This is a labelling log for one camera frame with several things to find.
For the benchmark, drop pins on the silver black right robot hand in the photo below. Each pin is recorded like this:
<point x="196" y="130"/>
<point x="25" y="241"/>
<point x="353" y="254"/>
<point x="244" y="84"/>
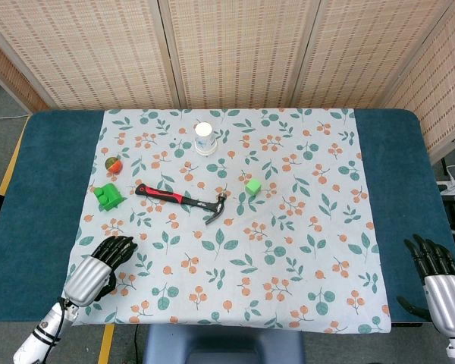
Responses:
<point x="449" y="299"/>

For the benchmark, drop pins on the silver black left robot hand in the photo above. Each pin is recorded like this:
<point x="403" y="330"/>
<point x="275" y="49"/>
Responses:
<point x="87" y="278"/>

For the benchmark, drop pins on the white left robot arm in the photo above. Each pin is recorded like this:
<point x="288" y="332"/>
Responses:
<point x="41" y="333"/>

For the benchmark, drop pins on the green plastic toy block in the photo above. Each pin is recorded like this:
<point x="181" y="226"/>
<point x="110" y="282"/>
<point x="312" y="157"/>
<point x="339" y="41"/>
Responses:
<point x="108" y="196"/>

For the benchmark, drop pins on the orange green toy ball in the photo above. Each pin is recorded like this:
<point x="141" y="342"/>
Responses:
<point x="113" y="164"/>

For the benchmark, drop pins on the red black claw hammer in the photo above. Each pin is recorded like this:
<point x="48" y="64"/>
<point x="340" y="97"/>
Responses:
<point x="182" y="199"/>

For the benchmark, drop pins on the floral print tablecloth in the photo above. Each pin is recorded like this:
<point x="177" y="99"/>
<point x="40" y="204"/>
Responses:
<point x="250" y="258"/>

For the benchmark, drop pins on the white paper cup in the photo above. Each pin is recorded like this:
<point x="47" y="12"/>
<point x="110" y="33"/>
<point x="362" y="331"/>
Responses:
<point x="205" y="141"/>

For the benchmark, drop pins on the light green cube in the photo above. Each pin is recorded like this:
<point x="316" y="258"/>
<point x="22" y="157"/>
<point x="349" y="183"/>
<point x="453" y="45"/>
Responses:
<point x="253" y="187"/>

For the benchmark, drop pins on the woven folding screen panel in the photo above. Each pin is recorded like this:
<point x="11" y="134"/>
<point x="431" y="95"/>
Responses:
<point x="239" y="53"/>
<point x="7" y="76"/>
<point x="440" y="87"/>
<point x="83" y="53"/>
<point x="368" y="53"/>

